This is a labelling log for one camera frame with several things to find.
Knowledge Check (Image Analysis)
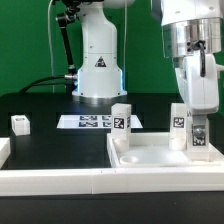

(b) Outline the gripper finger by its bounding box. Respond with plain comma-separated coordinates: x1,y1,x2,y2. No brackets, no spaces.
192,115,207,137

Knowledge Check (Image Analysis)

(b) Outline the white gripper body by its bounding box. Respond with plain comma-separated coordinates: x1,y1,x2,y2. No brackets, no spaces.
175,54,219,115

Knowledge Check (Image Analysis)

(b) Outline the white square table top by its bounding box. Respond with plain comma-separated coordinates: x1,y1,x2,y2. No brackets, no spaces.
107,132,224,168

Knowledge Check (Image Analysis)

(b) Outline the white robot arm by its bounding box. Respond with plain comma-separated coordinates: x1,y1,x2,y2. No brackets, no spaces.
74,0,224,137

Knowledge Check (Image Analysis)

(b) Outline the white front fence bar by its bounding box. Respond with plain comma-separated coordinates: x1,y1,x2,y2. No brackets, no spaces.
0,166,224,196

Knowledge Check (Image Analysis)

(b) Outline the white fence bar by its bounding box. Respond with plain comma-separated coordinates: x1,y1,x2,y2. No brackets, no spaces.
0,138,11,168
0,166,224,196

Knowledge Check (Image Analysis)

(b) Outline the white left fence bar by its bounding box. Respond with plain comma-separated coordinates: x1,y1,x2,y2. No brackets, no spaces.
0,138,11,168

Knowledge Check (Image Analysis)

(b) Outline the white marker base plate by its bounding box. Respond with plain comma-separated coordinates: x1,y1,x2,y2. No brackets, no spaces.
56,114,144,130

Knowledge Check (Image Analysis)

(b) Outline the black cable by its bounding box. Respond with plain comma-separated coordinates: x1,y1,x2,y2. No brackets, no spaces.
19,75,76,94

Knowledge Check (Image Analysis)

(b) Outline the white cable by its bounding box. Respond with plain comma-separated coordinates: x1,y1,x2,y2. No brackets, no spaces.
47,0,56,94

